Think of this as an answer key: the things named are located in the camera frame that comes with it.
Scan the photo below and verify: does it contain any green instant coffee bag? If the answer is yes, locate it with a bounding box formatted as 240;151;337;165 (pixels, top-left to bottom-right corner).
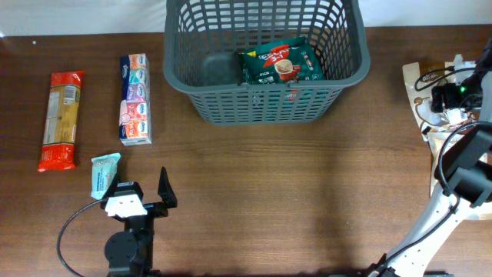
238;37;325;85

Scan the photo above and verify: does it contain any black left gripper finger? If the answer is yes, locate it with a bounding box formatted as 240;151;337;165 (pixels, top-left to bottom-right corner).
158;167;178;209
101;173;121;201

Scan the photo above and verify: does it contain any beige kraft paper pouch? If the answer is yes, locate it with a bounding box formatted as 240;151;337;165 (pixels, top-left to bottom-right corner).
427;132;492;221

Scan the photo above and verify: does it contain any grey plastic lattice basket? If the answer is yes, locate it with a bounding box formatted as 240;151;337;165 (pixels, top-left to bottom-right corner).
163;0;370;125

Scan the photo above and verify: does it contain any colourful tissue pack bundle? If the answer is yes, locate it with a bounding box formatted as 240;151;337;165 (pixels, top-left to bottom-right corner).
118;53;152;146

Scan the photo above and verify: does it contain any brown chocolate snack pouch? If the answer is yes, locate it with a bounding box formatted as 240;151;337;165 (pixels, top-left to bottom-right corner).
402;62;480;142

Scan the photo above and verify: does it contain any red orange pasta package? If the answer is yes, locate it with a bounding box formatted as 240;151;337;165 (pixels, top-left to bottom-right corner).
38;71;85;172

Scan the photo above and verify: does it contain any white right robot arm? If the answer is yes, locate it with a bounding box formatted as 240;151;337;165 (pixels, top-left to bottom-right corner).
365;44;491;276

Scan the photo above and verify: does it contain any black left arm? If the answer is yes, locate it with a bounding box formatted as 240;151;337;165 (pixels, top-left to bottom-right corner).
101;168;178;277

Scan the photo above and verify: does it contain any light teal wipes packet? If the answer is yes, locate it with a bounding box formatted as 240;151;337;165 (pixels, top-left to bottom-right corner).
91;153;121;200

